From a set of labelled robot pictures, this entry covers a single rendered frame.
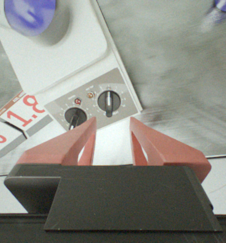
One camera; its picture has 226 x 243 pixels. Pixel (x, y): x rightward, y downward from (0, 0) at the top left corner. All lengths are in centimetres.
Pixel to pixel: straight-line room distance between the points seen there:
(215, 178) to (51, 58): 29
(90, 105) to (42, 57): 8
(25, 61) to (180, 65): 21
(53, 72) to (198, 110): 21
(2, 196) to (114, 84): 38
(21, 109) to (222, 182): 36
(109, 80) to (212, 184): 23
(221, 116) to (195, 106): 4
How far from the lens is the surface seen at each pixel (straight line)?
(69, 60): 17
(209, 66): 26
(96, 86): 18
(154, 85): 24
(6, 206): 46
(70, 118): 21
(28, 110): 30
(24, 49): 21
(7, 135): 36
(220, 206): 32
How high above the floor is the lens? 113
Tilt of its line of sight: 75 degrees down
